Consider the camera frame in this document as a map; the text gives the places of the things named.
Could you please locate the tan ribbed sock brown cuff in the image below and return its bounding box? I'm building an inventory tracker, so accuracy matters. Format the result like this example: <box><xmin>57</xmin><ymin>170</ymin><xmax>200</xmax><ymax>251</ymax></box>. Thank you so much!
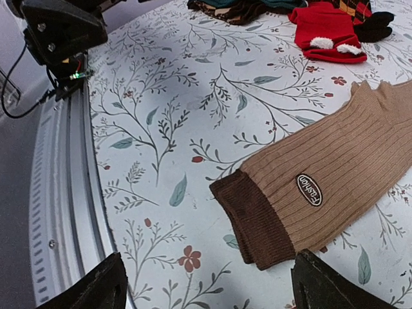
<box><xmin>210</xmin><ymin>82</ymin><xmax>411</xmax><ymax>270</ymax></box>

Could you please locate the floral patterned table mat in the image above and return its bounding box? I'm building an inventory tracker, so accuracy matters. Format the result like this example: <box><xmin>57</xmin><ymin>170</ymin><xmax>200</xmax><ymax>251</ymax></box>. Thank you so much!
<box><xmin>89</xmin><ymin>1</ymin><xmax>411</xmax><ymax>308</ymax></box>

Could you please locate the argyle brown orange sock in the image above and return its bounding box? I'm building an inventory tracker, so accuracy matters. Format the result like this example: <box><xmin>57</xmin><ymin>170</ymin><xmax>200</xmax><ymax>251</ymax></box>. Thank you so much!
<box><xmin>187</xmin><ymin>0</ymin><xmax>308</xmax><ymax>25</ymax></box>

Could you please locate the black sock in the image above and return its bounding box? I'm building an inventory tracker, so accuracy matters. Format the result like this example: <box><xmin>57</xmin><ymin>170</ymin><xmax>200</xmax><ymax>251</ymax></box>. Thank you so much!
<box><xmin>353</xmin><ymin>12</ymin><xmax>395</xmax><ymax>43</ymax></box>

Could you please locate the red sock white trim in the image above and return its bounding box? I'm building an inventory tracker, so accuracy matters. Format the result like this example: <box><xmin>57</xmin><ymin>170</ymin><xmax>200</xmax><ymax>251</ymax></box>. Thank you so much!
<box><xmin>288</xmin><ymin>2</ymin><xmax>367</xmax><ymax>64</ymax></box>

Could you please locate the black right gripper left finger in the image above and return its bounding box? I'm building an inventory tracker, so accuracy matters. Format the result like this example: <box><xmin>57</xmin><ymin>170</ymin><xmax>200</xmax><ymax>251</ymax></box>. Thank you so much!
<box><xmin>38</xmin><ymin>252</ymin><xmax>127</xmax><ymax>309</ymax></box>

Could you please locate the black cable left base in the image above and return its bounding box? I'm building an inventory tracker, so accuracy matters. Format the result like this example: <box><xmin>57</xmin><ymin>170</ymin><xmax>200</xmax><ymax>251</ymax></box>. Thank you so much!
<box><xmin>0</xmin><ymin>44</ymin><xmax>49</xmax><ymax>118</ymax></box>

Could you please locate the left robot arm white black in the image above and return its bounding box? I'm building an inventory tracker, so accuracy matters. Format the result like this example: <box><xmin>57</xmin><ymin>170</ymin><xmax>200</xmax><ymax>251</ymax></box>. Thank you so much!
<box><xmin>1</xmin><ymin>1</ymin><xmax>127</xmax><ymax>308</ymax></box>

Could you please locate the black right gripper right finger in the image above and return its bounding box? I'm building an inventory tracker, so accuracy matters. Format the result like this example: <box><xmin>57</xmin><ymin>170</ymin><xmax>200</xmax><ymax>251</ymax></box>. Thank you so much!
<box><xmin>291</xmin><ymin>249</ymin><xmax>394</xmax><ymax>309</ymax></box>

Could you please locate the aluminium front rail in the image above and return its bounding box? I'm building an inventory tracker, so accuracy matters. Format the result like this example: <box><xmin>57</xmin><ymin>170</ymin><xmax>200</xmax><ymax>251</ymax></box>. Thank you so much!
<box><xmin>30</xmin><ymin>53</ymin><xmax>117</xmax><ymax>308</ymax></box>

